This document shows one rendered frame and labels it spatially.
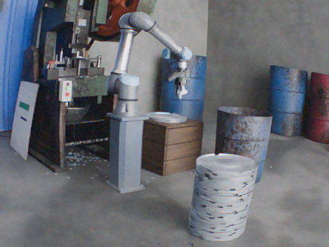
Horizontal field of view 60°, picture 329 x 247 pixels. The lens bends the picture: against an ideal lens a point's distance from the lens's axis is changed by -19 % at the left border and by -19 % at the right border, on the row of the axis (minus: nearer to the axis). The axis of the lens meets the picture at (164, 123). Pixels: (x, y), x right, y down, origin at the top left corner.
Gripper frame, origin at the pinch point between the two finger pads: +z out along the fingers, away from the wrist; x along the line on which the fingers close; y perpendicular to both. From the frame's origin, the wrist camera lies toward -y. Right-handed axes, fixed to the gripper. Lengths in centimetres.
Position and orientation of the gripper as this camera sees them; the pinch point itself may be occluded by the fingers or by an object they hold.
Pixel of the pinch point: (177, 96)
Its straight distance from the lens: 238.6
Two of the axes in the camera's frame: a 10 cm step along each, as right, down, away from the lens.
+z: -0.6, 9.8, 1.9
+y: 9.0, -0.2, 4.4
